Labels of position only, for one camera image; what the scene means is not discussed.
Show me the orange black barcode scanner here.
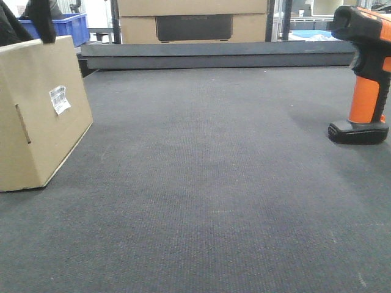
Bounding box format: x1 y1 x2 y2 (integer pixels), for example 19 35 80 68
328 5 390 145

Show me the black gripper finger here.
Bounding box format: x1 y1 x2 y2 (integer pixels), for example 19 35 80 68
34 0 56 44

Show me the blue plastic crate background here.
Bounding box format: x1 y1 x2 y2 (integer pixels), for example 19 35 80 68
18 13 90 48

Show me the large cardboard box upper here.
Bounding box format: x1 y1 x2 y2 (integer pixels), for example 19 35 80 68
117 0 268 16

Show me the large cardboard box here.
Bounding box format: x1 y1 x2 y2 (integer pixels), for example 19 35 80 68
120 13 267 45
117 0 268 16

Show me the grey conveyor rail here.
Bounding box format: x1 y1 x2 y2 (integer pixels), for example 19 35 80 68
81 41 355 70

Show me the large cardboard box lower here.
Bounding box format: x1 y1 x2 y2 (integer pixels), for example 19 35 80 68
120 13 267 45

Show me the brown cardboard box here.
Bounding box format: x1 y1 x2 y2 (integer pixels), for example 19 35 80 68
1 36 93 192

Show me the light blue tray background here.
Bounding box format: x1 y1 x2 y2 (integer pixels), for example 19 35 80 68
288 30 338 42

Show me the white barcode label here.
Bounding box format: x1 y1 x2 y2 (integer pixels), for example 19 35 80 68
49 85 71 115

